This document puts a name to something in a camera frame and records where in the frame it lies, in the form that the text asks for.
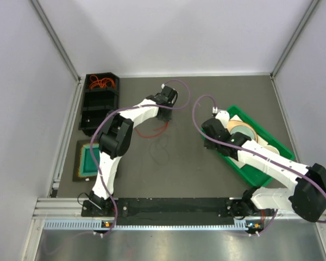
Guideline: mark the white square board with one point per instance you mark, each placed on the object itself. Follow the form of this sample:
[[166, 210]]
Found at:
[[261, 140]]

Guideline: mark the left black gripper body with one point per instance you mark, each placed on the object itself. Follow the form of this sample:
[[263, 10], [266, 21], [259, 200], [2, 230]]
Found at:
[[167, 116]]

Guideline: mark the aluminium front frame rail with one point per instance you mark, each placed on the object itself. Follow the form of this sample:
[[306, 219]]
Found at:
[[67, 208]]

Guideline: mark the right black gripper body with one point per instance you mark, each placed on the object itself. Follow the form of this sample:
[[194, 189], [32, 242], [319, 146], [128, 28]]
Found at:
[[209, 144]]

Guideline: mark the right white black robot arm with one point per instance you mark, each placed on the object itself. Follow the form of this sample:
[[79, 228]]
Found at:
[[304, 187]]

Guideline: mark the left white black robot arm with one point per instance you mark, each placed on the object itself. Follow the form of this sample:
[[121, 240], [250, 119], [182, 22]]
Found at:
[[114, 138]]

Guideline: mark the black compartment organizer bin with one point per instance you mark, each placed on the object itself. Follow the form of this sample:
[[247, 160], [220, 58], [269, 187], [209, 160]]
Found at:
[[100, 95]]

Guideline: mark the grey slotted cable duct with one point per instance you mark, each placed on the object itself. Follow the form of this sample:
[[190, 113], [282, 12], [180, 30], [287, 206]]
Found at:
[[99, 225]]

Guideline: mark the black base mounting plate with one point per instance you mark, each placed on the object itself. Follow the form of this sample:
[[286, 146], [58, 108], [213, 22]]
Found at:
[[127, 207]]

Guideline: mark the beige painted ceramic plate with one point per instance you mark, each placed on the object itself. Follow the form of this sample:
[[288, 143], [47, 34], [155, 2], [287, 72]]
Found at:
[[233, 123]]

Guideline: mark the small beige cup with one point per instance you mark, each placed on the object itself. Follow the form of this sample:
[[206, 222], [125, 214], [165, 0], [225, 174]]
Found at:
[[272, 149]]

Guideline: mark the teal sponge on black tray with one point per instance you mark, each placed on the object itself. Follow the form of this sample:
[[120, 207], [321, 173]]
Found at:
[[84, 169]]

